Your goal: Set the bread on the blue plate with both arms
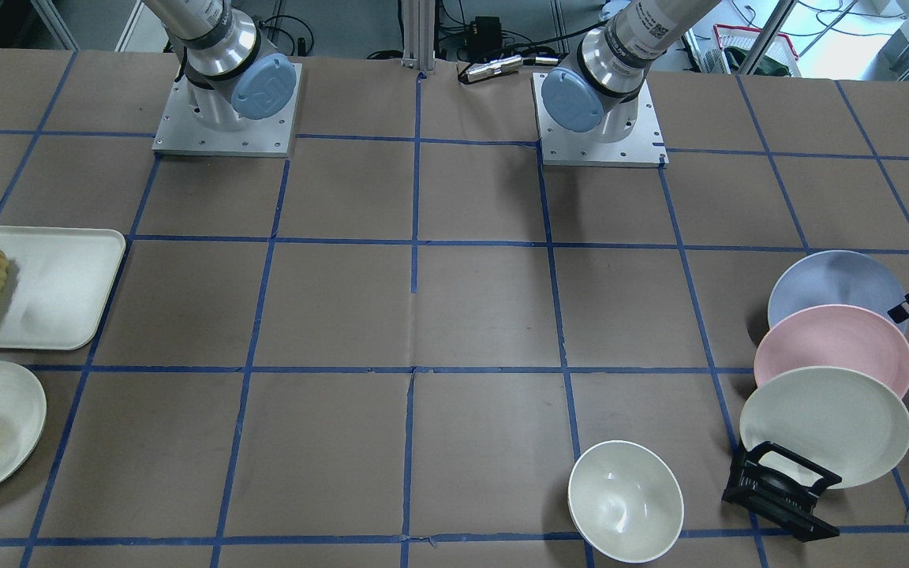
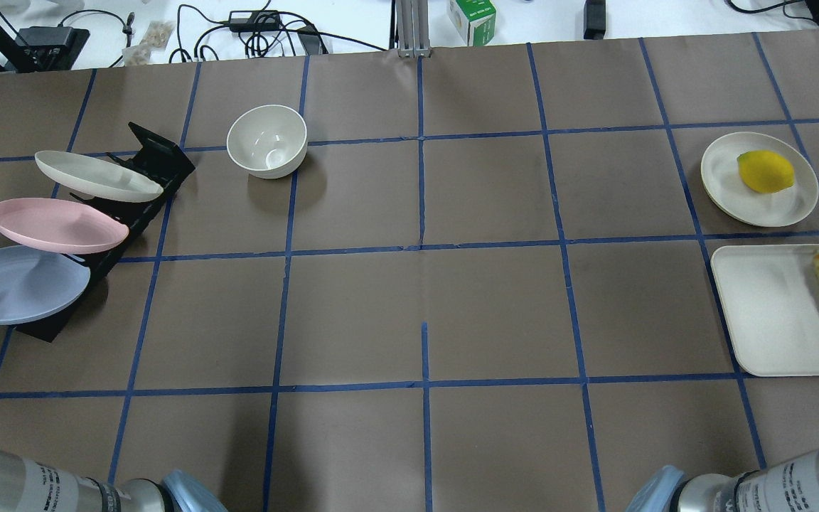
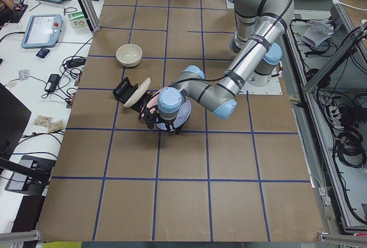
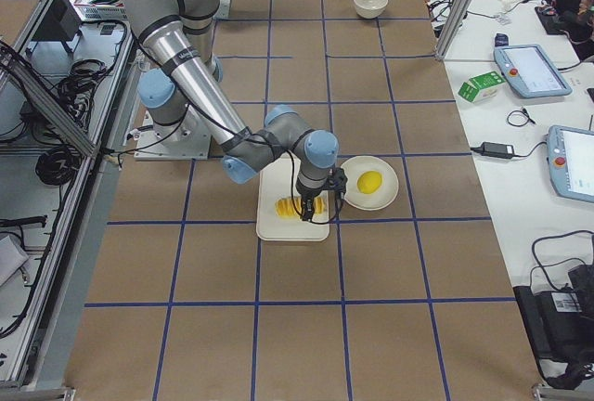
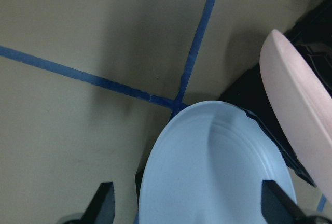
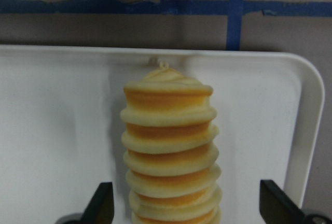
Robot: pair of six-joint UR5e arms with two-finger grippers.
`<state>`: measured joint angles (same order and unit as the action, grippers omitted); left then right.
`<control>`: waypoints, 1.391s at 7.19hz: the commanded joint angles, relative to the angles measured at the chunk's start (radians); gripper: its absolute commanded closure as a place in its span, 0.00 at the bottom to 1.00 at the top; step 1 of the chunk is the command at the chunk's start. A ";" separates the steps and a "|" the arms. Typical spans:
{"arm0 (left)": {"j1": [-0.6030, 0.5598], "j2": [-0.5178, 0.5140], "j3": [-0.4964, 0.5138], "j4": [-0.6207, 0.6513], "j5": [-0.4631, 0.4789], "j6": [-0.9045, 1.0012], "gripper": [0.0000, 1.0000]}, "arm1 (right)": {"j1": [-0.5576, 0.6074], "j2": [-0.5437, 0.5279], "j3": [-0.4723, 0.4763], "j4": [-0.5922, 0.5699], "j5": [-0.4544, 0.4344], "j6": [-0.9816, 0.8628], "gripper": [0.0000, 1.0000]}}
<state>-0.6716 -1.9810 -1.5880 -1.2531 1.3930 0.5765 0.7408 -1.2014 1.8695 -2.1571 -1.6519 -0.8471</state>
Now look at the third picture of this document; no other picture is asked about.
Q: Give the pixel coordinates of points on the green white box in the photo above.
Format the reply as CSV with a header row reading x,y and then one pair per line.
x,y
77,20

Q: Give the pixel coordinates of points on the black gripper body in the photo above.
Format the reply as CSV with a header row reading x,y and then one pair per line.
x,y
172,127

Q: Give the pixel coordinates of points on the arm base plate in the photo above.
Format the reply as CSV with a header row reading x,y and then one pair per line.
x,y
263,84

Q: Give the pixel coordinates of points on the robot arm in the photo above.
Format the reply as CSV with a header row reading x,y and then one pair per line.
x,y
261,22

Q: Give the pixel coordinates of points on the blue plate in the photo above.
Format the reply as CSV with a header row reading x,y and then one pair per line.
x,y
175,126

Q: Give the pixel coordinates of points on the blue teach pendant near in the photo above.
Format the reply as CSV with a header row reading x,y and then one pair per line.
x,y
43,31

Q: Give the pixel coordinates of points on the black power adapter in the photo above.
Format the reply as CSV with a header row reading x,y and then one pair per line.
x,y
52,83

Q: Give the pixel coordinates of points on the pink plate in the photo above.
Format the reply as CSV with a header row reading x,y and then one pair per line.
x,y
152,102

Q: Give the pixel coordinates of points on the aluminium frame post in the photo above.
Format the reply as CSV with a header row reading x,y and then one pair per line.
x,y
83,1

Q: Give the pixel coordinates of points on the white bowl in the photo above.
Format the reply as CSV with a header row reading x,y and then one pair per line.
x,y
129,55

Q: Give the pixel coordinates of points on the white plate in rack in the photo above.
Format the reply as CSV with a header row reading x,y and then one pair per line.
x,y
138,93

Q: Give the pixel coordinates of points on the black plate rack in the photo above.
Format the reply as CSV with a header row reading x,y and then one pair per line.
x,y
125,89

